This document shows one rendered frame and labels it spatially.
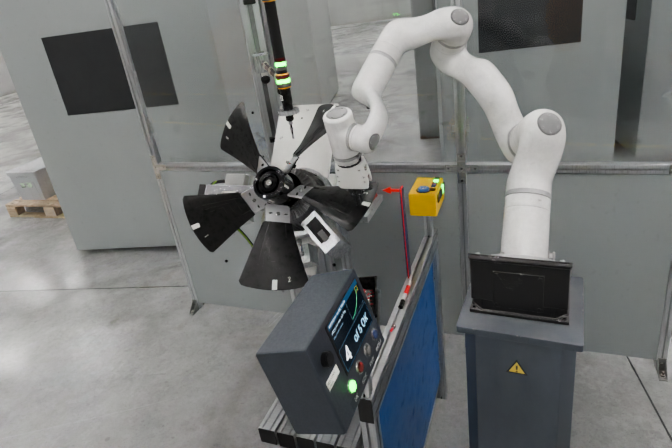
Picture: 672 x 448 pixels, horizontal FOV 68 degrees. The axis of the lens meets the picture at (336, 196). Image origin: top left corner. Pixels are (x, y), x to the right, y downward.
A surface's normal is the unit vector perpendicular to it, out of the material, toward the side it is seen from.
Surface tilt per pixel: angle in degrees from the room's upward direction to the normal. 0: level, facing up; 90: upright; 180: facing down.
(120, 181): 90
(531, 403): 90
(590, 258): 90
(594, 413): 0
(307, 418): 90
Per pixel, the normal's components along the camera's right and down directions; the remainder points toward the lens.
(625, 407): -0.13, -0.91
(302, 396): -0.35, 0.41
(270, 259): 0.28, -0.27
